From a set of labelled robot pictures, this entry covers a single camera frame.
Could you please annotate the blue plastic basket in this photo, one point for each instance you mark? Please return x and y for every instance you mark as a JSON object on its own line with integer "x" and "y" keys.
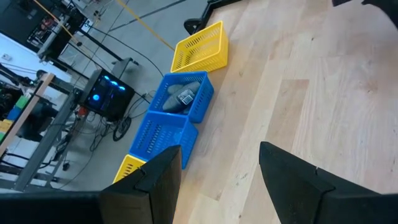
{"x": 161, "y": 133}
{"x": 203, "y": 99}

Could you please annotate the black computer blue lights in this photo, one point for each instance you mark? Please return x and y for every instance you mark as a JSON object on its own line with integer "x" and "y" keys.
{"x": 105, "y": 99}

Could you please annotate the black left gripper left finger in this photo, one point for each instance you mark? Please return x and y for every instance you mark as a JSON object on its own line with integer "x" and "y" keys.
{"x": 155, "y": 186}

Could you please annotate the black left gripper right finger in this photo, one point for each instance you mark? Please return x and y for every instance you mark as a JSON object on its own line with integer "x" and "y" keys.
{"x": 295, "y": 186}

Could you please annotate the yellow block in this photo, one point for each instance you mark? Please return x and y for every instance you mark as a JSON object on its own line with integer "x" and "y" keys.
{"x": 6, "y": 126}

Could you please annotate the wooden plank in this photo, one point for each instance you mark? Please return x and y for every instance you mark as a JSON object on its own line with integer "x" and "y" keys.
{"x": 31, "y": 105}

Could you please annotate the green block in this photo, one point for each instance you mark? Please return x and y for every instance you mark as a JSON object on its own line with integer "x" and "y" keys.
{"x": 21, "y": 102}

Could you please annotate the black equipment rack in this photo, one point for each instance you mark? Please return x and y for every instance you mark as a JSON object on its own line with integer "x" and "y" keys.
{"x": 18, "y": 18}

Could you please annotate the blue block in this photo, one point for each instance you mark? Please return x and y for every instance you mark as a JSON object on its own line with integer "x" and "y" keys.
{"x": 14, "y": 114}

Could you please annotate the yellow plastic basket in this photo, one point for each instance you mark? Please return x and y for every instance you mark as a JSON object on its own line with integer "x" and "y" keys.
{"x": 214, "y": 62}
{"x": 127, "y": 168}

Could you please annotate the grey travel tube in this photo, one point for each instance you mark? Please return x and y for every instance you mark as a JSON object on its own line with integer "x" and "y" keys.
{"x": 174, "y": 89}

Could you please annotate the grey metal bench leg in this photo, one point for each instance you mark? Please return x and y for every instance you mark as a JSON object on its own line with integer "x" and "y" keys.
{"x": 46, "y": 140}

